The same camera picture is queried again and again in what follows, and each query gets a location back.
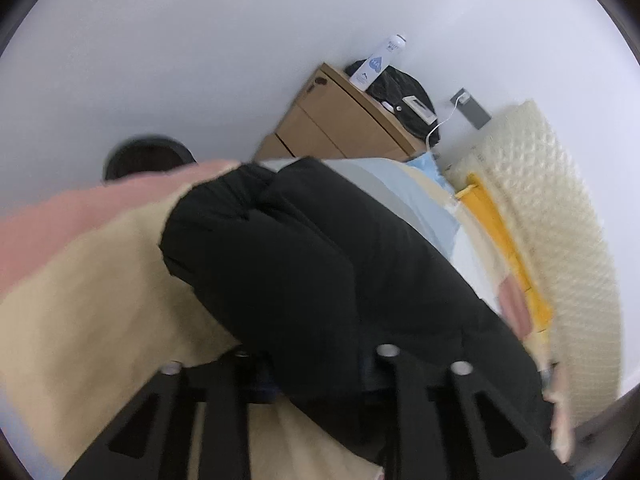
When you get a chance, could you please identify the grey wall socket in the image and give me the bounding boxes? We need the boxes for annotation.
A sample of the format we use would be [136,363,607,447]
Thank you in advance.
[450,88,492,130]

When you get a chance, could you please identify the white phone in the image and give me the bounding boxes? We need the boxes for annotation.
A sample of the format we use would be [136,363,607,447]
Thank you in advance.
[404,95,435,122]

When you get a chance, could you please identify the black bag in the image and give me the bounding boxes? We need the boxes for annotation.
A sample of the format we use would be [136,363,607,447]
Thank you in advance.
[345,60,441,148]

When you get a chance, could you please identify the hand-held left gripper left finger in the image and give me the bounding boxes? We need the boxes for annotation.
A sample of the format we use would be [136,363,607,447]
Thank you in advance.
[63,350,279,480]

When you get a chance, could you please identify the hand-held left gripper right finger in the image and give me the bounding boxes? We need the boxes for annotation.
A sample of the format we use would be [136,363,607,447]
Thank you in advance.
[361,344,576,480]

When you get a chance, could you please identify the yellow pillow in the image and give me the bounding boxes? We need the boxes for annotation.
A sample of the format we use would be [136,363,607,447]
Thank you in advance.
[457,174,555,331]

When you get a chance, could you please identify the white charging cable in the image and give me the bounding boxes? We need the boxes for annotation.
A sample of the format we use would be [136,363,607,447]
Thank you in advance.
[426,94,468,153]

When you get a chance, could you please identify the black puffer jacket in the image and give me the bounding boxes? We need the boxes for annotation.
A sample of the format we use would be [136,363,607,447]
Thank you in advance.
[159,157,556,466]

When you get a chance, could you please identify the wooden nightstand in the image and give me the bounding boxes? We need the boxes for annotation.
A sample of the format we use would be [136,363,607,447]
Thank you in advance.
[255,63,426,163]

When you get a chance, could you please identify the black round bin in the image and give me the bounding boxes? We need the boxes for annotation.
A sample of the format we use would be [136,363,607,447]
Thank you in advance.
[102,134,197,182]

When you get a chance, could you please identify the colour-block bed sheet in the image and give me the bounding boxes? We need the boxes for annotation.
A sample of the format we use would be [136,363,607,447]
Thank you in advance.
[0,155,576,480]

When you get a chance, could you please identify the white water bottle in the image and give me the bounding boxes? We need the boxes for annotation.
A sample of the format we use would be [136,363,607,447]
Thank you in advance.
[349,34,408,92]

